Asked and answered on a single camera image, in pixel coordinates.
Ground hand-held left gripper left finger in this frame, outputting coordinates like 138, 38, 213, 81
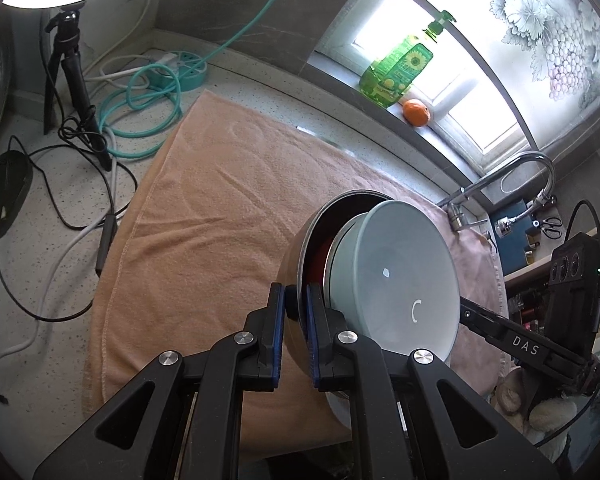
32, 282, 287, 480

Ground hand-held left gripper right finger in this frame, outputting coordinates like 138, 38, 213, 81
305, 282, 561, 480

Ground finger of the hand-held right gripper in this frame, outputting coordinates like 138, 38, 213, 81
457, 296, 512, 346

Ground red bowl with steel lining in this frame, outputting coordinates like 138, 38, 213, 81
302, 200, 376, 286

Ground large steel bowl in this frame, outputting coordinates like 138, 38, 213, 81
276, 189, 396, 401

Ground pale green bowl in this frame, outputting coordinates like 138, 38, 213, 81
322, 200, 462, 366

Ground person's right hand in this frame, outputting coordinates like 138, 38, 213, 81
490, 367, 581, 441

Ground blue box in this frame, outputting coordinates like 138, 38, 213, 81
495, 199, 531, 273

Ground black scissors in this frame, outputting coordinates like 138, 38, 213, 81
534, 216, 563, 240

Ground peach towel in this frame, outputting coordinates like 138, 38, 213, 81
82, 89, 511, 461

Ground chrome faucet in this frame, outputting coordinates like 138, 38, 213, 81
436, 151, 558, 233

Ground orange mandarin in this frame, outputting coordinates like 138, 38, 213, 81
402, 100, 432, 127

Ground frosted window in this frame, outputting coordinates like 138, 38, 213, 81
305, 0, 600, 171

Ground green dish soap bottle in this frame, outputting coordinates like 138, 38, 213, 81
358, 10, 458, 108

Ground teal power strip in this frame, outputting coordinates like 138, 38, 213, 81
147, 50, 210, 93

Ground black tripod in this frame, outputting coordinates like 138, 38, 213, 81
42, 5, 113, 171

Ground chrome sprayer hose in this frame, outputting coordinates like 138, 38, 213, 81
497, 195, 556, 236

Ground black cable with adapter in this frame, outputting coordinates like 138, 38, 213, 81
0, 117, 138, 321

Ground white cable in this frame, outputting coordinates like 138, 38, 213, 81
0, 125, 121, 368

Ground teal cable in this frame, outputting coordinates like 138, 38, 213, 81
99, 0, 306, 161

